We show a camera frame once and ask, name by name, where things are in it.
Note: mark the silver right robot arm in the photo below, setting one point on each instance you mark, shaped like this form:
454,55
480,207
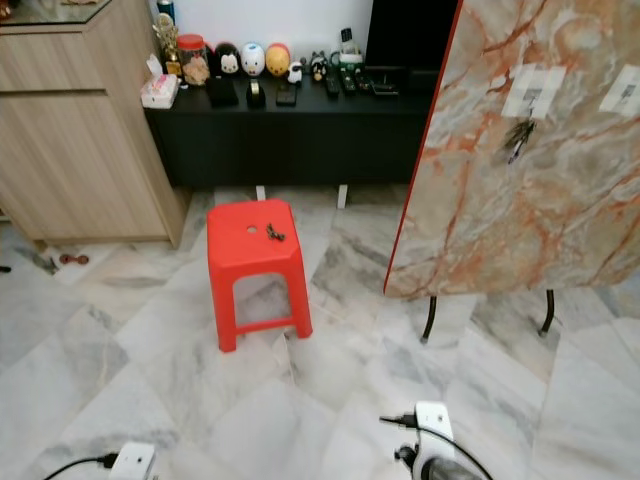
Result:
450,472

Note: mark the dark key bunch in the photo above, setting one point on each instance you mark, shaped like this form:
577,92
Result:
274,233

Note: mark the red plastic stool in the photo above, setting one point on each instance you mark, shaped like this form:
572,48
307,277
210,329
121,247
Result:
235,260

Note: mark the black low console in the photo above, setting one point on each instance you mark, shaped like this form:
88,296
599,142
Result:
300,145

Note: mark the small black pouch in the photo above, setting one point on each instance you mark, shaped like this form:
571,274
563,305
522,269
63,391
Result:
286,95

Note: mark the white paper label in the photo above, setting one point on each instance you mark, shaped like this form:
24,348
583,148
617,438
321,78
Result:
535,92
622,90

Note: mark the black tape dispenser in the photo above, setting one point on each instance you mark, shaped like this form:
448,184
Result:
256,94

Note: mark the grey figure toy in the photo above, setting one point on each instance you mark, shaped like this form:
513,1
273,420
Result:
318,67

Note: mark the small panda toy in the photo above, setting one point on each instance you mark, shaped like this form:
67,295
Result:
295,72

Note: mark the green white phone base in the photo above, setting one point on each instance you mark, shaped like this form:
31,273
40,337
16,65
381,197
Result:
347,60

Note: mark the black wallet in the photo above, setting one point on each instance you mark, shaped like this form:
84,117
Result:
222,92

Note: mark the light wood cabinet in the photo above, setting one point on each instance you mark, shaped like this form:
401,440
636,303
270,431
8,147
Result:
80,150

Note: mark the yellow bear head toy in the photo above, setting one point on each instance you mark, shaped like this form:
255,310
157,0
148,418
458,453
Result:
278,61

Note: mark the white round toy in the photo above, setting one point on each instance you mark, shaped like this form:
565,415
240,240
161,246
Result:
253,60

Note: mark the black television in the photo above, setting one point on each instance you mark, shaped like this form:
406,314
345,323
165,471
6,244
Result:
410,30

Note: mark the black mouse head toy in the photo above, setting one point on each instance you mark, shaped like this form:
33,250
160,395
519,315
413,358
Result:
226,61

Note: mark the pink tissue box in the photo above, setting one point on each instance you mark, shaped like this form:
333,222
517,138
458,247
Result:
160,92

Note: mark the clear jar with red lid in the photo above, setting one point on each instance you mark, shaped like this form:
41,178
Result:
192,62

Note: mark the small gold trophy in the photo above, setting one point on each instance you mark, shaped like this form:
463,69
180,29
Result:
168,42

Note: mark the blue and gold trophy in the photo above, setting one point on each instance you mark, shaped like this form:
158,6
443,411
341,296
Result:
166,9

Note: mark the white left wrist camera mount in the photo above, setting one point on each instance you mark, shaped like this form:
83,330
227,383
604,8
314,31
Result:
132,463

